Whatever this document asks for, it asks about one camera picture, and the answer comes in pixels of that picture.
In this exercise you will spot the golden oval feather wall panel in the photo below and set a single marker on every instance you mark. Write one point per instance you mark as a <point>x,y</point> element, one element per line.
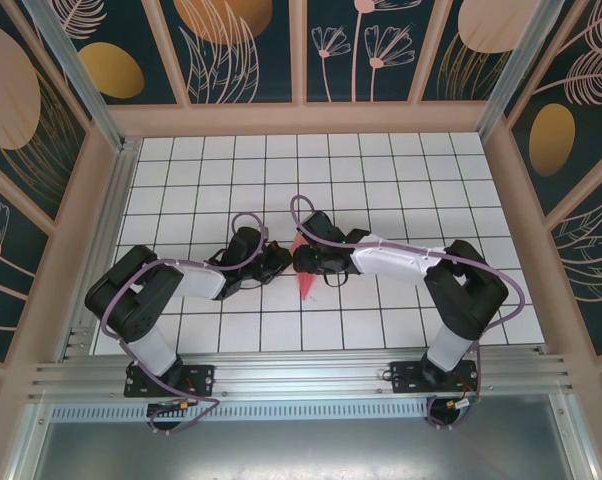
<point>571,100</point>

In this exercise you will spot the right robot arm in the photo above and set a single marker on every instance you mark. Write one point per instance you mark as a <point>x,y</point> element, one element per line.
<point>466,295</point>

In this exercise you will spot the aluminium corner post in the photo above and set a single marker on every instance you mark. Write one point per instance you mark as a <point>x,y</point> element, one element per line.
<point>511,75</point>
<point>76,75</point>

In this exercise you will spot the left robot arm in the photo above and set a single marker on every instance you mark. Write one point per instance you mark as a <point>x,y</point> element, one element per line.
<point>131,300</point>

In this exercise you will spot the pink leaf outlines wall panel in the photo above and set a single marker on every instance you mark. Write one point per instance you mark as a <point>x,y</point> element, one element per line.
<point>591,260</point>

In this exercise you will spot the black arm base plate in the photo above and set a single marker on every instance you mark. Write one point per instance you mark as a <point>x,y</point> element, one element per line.
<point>201,380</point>
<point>406,377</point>

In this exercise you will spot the peach circle gold leaves panel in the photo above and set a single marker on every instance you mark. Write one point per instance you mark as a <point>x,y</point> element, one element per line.
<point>461,60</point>

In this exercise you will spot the pink flowers wall panel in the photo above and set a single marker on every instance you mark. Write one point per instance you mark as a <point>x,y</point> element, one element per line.
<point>361,60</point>

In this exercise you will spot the orange circle leaves wall panel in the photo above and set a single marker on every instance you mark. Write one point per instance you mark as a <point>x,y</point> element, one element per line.
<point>221,50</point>

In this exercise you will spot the large peach circle wall panel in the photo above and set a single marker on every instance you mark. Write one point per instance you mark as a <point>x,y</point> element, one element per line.
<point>31,125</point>

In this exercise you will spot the aluminium side rail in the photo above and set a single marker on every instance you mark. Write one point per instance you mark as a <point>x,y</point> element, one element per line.
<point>116,200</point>

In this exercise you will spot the single flower outline wall panel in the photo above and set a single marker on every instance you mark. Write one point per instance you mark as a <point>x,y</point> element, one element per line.
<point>6,275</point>

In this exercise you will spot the long aluminium base rail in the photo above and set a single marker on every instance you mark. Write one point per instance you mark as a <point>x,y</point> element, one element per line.
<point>306,372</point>

